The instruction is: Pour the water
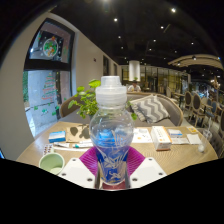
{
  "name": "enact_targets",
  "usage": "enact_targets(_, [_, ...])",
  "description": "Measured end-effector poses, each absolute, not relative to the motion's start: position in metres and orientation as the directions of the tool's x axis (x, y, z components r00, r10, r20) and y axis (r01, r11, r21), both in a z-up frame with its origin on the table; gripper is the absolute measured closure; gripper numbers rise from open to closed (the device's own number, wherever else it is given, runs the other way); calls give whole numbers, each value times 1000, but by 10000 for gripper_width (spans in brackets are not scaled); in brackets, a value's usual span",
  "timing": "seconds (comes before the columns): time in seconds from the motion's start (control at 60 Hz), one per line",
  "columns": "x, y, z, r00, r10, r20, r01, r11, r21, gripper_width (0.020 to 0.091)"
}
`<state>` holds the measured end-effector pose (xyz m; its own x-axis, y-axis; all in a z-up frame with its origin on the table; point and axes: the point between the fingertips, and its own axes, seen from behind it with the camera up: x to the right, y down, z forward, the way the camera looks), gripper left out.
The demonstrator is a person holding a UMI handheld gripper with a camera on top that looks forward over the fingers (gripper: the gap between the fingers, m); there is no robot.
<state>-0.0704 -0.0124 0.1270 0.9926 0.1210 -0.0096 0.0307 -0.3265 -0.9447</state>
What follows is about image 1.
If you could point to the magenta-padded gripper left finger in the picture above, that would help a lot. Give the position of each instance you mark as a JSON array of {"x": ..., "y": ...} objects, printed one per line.
[{"x": 76, "y": 172}]

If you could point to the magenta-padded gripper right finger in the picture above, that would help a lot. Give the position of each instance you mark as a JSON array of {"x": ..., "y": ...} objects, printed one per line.
[{"x": 149, "y": 171}]

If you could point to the clear blue-label drink bottle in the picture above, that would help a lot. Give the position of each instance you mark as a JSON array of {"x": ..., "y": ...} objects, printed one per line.
[{"x": 111, "y": 133}]

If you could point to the pale green mug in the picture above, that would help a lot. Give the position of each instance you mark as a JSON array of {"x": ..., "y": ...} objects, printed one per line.
[{"x": 51, "y": 164}]

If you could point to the white teal tube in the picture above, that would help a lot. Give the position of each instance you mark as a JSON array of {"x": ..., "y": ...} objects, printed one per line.
[{"x": 82, "y": 145}]

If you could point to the white orange carton box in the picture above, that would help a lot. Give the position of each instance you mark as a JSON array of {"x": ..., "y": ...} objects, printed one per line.
[{"x": 161, "y": 138}]

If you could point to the pill blister pack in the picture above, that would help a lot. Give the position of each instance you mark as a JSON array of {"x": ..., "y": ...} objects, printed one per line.
[{"x": 48, "y": 149}]

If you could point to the white printed paper sheet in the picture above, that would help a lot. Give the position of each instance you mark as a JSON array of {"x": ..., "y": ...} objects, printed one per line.
[{"x": 142, "y": 135}]

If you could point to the small blue white box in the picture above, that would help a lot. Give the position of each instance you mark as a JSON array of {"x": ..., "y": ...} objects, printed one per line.
[{"x": 57, "y": 136}]

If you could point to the clear plastic cup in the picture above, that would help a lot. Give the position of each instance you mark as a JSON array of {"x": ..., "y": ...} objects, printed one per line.
[{"x": 204, "y": 143}]

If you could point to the grey zigzag cushion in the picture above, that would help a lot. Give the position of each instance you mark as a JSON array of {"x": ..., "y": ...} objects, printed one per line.
[{"x": 151, "y": 109}]

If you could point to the green potted plant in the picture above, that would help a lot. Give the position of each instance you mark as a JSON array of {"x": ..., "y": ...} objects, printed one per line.
[{"x": 86, "y": 101}]

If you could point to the grey tufted armchair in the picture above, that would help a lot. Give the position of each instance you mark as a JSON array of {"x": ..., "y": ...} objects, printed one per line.
[{"x": 218, "y": 143}]

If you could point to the group of dining chairs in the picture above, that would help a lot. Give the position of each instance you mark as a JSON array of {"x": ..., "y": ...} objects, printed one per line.
[{"x": 196, "y": 105}]

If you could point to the person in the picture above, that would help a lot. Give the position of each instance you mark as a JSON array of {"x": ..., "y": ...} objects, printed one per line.
[{"x": 134, "y": 87}]

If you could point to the group of ceiling lights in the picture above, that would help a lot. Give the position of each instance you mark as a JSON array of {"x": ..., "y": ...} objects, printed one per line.
[{"x": 160, "y": 26}]

